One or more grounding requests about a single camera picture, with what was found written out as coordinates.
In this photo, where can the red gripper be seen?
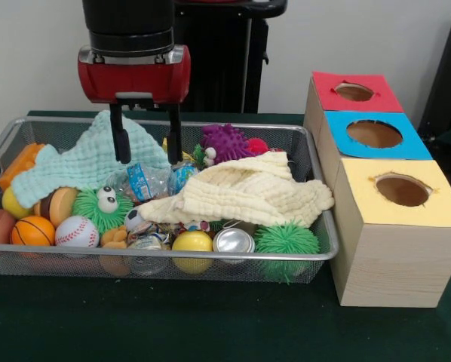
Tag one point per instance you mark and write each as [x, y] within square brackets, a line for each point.
[135, 79]

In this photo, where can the wooden box three holes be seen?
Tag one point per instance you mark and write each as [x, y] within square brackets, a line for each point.
[395, 249]

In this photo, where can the clear plastic bottle blue label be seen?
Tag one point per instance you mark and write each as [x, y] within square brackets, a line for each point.
[142, 181]

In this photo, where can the mint green cloth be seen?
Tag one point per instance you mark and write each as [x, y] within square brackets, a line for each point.
[82, 158]

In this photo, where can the purple spiky toy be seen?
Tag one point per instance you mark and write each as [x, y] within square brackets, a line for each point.
[225, 143]

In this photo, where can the green spiky ball with eyes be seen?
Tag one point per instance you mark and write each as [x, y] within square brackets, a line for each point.
[90, 213]

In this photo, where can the yellow ball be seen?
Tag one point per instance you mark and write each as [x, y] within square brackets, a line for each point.
[191, 242]

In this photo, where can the pale yellow cloth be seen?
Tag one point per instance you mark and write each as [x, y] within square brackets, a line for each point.
[248, 192]

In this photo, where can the white baseball toy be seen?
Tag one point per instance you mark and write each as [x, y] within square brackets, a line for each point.
[76, 232]

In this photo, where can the small silver can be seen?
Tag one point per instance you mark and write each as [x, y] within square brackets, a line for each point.
[233, 241]

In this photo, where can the orange basketball toy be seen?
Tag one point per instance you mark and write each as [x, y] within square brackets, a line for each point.
[33, 231]

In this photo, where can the plain green spiky ball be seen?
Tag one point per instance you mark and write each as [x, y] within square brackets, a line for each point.
[286, 240]

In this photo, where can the black chair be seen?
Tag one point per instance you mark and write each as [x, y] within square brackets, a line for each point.
[448, 83]

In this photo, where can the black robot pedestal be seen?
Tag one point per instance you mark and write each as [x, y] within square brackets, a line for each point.
[218, 60]

